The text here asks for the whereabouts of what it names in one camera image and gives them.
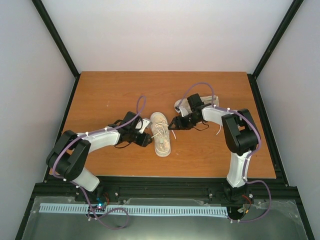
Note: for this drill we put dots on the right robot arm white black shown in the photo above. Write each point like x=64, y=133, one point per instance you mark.
x=241, y=134

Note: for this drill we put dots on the left black frame post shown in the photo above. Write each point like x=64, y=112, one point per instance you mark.
x=46, y=19

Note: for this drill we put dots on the white lace sneaker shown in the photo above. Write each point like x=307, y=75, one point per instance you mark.
x=161, y=134
x=209, y=113

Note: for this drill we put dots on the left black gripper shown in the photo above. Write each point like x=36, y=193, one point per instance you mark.
x=144, y=141

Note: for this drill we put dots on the black frame post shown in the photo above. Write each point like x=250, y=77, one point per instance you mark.
x=46, y=19
x=281, y=29

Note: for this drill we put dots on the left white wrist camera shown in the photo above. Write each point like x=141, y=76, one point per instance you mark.
x=145, y=123

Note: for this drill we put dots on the green lit circuit board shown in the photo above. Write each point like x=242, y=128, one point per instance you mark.
x=99, y=201

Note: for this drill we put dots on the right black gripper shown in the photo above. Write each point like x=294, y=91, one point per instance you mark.
x=180, y=125

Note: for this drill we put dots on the right black frame post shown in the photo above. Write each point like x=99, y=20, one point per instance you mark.
x=281, y=29

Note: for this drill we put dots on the light blue cable duct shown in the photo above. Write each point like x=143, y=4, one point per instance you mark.
x=136, y=210

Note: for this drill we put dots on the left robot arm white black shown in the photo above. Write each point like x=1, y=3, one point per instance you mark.
x=68, y=157

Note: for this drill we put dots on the black aluminium frame rail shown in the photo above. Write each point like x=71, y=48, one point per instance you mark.
x=208, y=190

